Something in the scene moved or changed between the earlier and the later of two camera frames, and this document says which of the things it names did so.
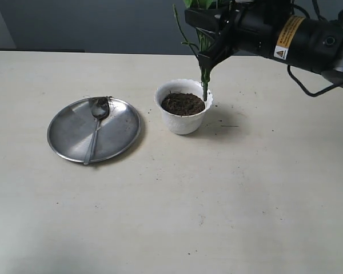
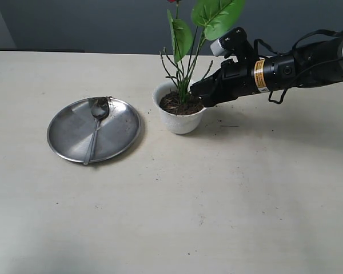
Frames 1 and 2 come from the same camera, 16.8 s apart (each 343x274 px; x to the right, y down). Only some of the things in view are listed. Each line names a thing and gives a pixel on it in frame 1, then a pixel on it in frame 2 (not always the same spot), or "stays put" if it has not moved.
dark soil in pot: x=183 y=104 stays put
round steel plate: x=71 y=128 stays put
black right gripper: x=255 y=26 -> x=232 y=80
